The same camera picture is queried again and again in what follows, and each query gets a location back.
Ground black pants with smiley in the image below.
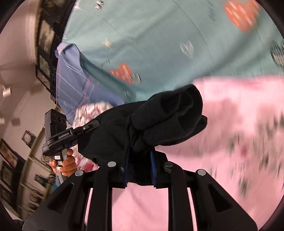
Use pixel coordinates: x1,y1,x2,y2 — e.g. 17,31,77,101
78,84,207,186

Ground person's left hand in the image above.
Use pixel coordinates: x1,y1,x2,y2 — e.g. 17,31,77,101
49,149,78,177

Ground red floral pillow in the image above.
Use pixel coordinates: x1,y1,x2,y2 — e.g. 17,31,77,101
72,101,114,172

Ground blue plaid cloth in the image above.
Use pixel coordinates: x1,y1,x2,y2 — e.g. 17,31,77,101
55,43,124,127

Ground wooden shelf with frames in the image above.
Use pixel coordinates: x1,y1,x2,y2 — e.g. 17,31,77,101
1,128,56,221

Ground pink floral bed sheet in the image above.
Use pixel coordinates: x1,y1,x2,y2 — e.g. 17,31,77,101
113,76,283,230

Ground teal heart-print quilt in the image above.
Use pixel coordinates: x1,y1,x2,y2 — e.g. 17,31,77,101
63,1,283,102

